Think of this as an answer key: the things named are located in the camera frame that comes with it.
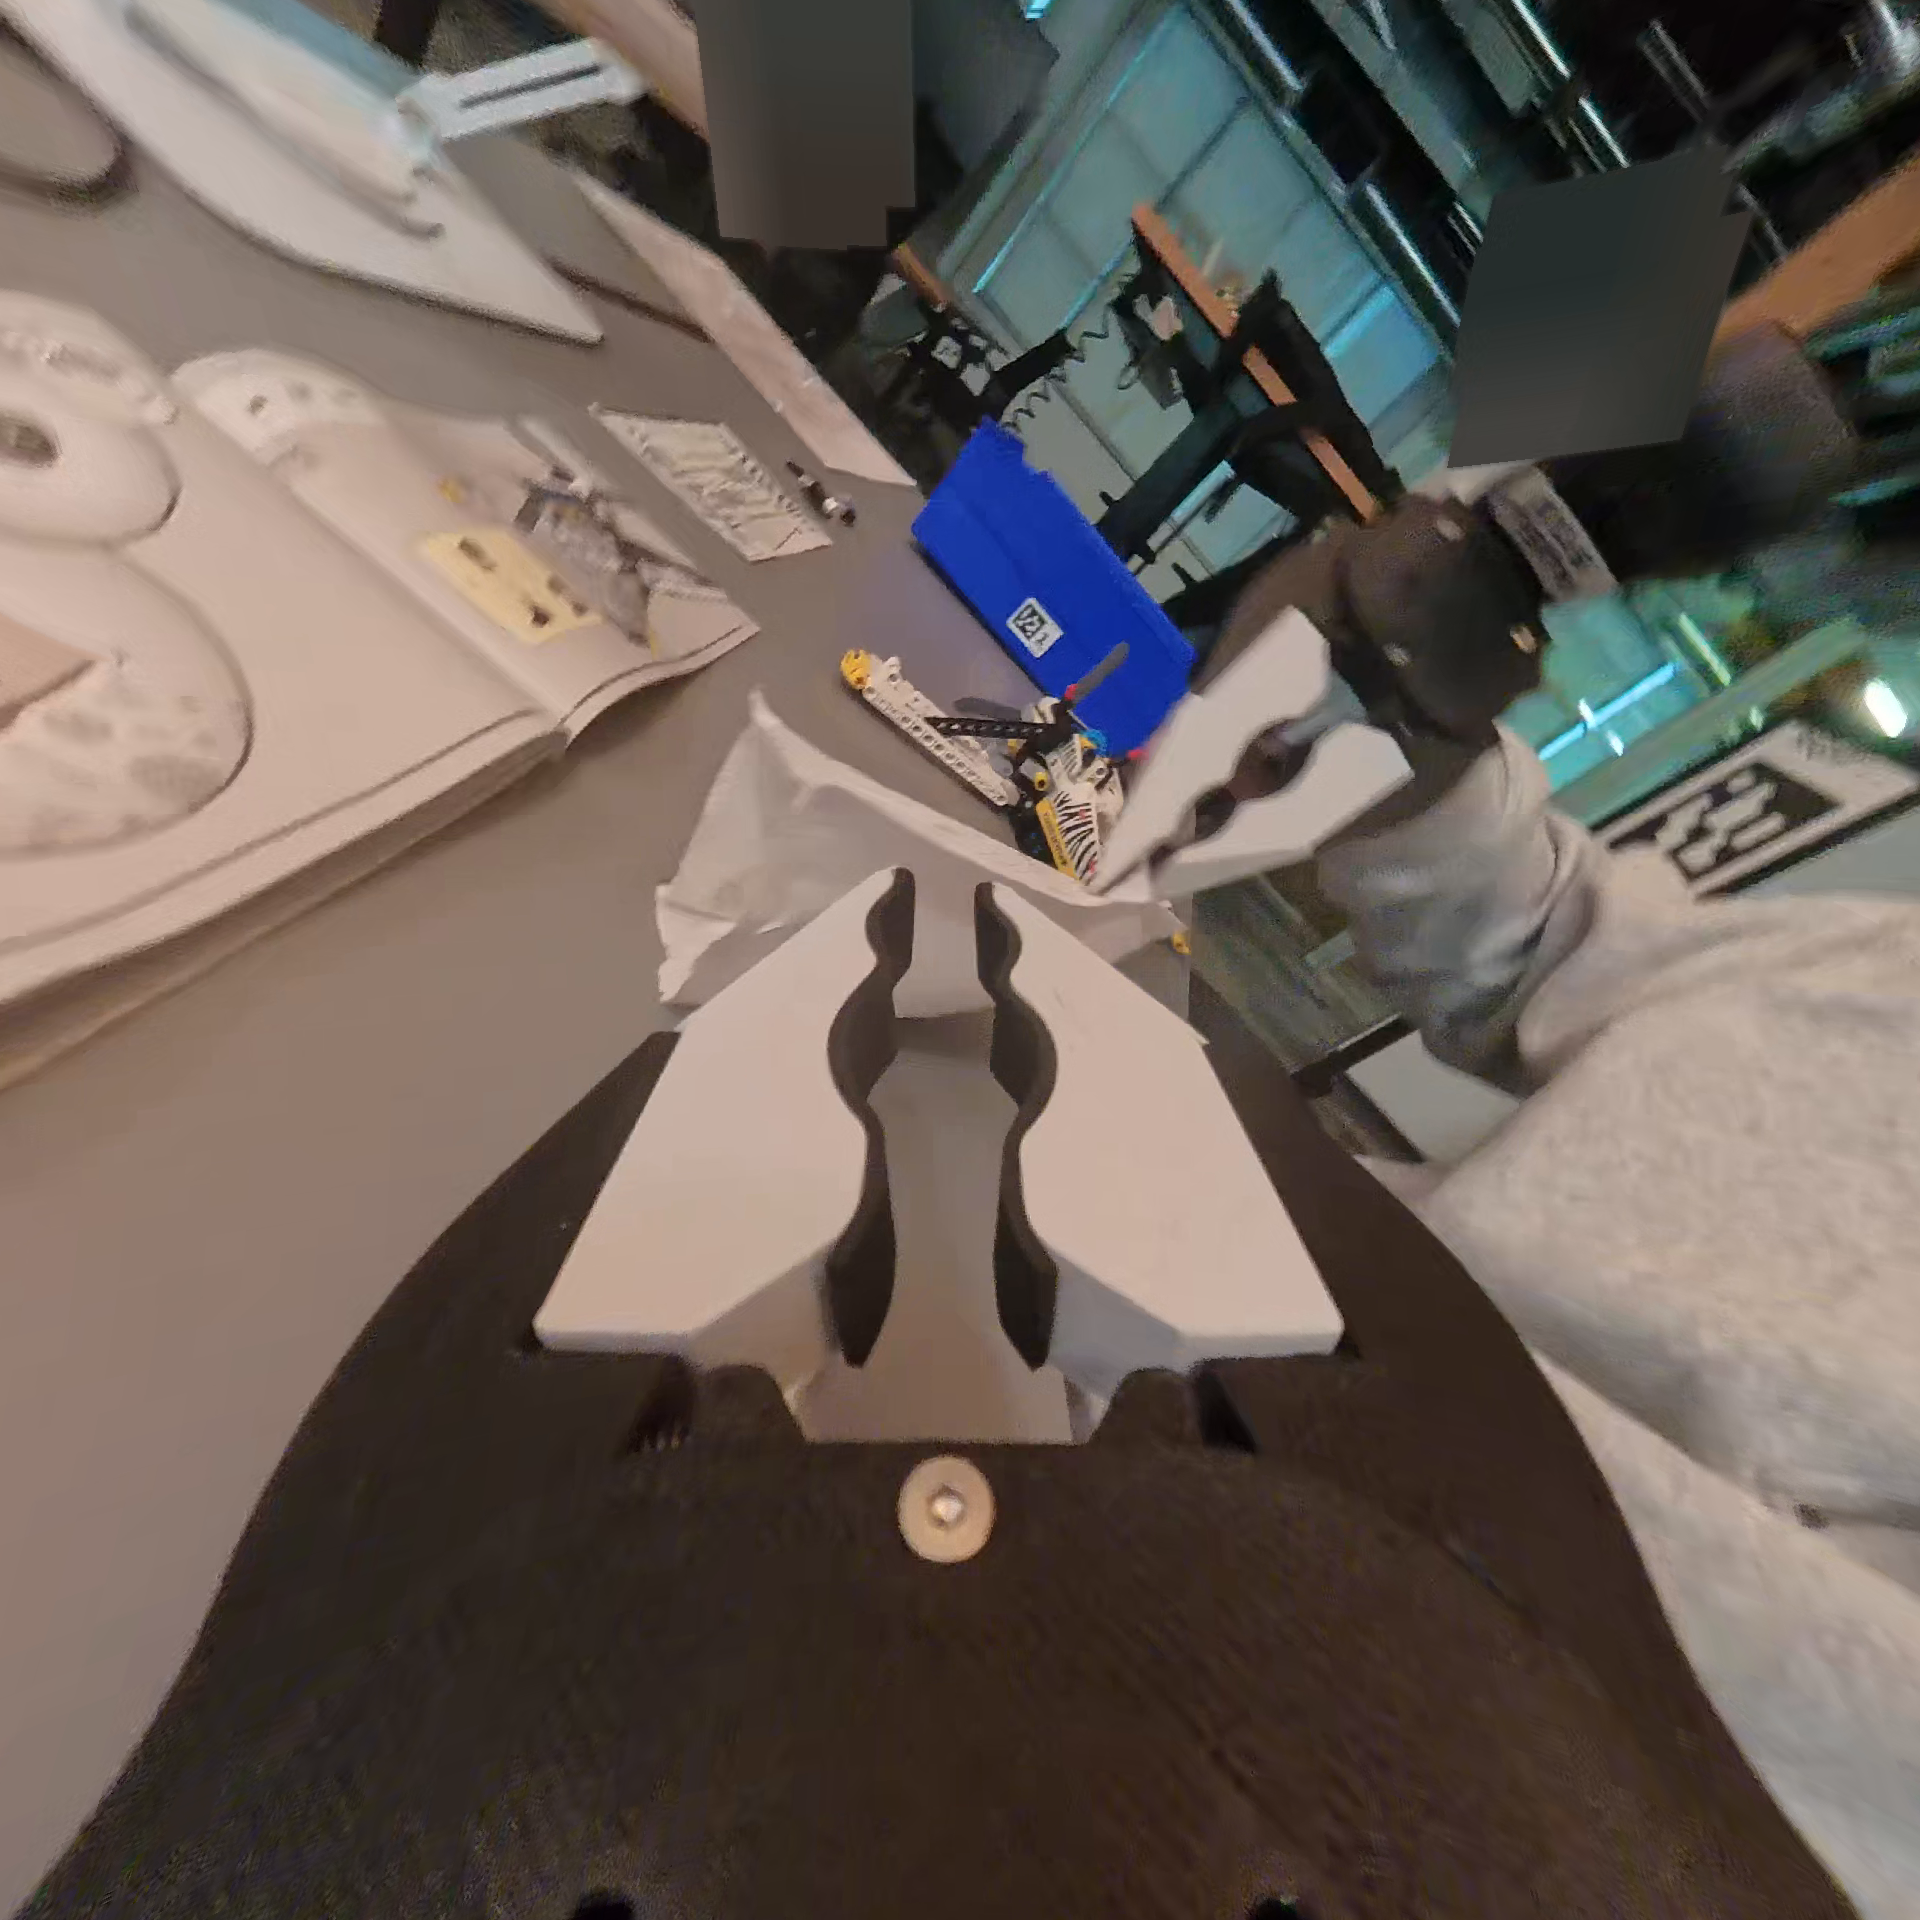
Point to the white plastic bag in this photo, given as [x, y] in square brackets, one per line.
[794, 840]

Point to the wooden desk with black legs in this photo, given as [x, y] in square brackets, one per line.
[1274, 360]

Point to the printed sticker sheet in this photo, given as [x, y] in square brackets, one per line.
[704, 473]

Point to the white yellow lego aircraft model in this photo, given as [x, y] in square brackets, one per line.
[901, 699]

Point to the person's right forearm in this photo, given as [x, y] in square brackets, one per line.
[1470, 900]

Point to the blue plastic bin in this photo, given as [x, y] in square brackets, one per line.
[990, 540]

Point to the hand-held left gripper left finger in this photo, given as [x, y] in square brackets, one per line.
[704, 1185]

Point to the open instruction booklet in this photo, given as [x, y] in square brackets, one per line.
[375, 675]

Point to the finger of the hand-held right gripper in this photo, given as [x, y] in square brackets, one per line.
[1231, 690]
[1321, 803]

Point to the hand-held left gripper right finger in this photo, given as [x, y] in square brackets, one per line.
[1170, 1185]

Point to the framed marker sign on stand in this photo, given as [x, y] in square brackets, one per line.
[1741, 810]

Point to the small dark lego subassembly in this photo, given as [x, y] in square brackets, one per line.
[833, 506]

